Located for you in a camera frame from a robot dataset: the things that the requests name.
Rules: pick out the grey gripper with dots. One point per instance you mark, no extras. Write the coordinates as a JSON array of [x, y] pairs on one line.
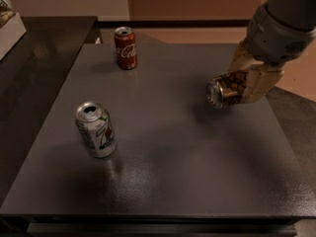
[[275, 41]]

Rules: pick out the orange patterned soda can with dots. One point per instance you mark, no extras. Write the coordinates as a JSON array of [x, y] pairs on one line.
[[227, 90]]

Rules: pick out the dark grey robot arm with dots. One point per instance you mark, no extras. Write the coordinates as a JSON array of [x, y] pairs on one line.
[[298, 14]]

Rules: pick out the red Coca-Cola can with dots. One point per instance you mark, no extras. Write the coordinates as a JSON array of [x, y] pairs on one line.
[[125, 48]]

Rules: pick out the white 7up can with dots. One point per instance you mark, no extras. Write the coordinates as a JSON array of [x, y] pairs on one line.
[[94, 124]]

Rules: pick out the dark side table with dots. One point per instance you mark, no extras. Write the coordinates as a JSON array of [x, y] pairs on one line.
[[31, 75]]

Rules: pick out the white box with items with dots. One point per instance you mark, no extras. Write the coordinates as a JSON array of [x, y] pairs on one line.
[[12, 27]]

